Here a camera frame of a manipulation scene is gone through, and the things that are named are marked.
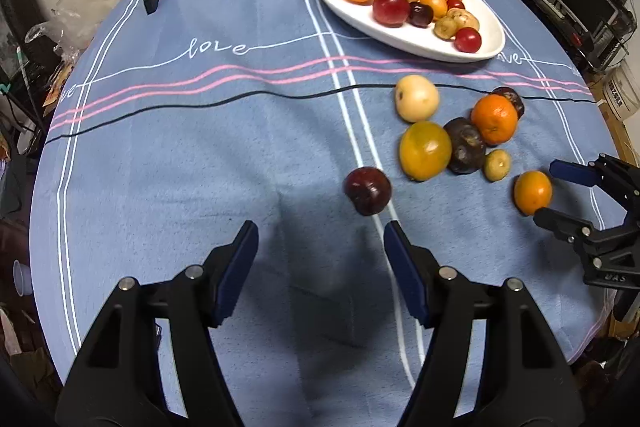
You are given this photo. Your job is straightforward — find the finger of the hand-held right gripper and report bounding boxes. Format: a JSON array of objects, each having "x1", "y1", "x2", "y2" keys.
[
  {"x1": 532, "y1": 207, "x2": 631, "y2": 258},
  {"x1": 550, "y1": 153, "x2": 640, "y2": 228}
]

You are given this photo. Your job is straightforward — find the yellow-green round fruit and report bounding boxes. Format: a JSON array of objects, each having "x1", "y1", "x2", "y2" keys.
[{"x1": 398, "y1": 121, "x2": 453, "y2": 182}]

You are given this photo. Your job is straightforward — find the white plastic cup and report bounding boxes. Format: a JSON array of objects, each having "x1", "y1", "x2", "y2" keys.
[{"x1": 12, "y1": 259, "x2": 35, "y2": 297}]

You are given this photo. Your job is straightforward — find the dark red plum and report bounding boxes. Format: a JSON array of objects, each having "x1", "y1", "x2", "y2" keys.
[
  {"x1": 408, "y1": 2, "x2": 435, "y2": 29},
  {"x1": 343, "y1": 167, "x2": 393, "y2": 216}
]

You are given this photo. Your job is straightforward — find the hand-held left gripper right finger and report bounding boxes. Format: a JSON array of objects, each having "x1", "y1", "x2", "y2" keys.
[{"x1": 383, "y1": 221, "x2": 586, "y2": 427}]

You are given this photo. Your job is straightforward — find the clear plastic bag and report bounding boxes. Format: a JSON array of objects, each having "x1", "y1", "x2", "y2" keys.
[{"x1": 25, "y1": 0, "x2": 98, "y2": 58}]

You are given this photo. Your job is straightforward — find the red tomato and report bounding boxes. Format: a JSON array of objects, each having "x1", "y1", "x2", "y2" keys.
[{"x1": 454, "y1": 27, "x2": 483, "y2": 54}]

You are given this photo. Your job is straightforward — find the yellow-orange round fruit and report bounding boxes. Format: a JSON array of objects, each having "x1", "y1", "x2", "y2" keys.
[{"x1": 513, "y1": 170, "x2": 554, "y2": 216}]

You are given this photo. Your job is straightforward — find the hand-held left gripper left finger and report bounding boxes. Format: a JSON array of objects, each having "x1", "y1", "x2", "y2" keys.
[{"x1": 55, "y1": 220, "x2": 260, "y2": 427}]

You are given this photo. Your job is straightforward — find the white plastic bucket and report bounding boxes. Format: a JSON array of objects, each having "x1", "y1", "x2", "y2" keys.
[{"x1": 601, "y1": 59, "x2": 640, "y2": 124}]

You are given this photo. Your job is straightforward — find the pale yellow round fruit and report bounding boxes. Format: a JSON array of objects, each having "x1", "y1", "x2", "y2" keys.
[{"x1": 395, "y1": 75, "x2": 440, "y2": 123}]

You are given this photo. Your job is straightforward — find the blue striped tablecloth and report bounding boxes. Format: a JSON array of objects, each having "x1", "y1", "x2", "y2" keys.
[{"x1": 29, "y1": 0, "x2": 621, "y2": 427}]

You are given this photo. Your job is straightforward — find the large dark purple fruit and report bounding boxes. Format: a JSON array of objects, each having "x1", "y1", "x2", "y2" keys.
[{"x1": 443, "y1": 117, "x2": 487, "y2": 175}]

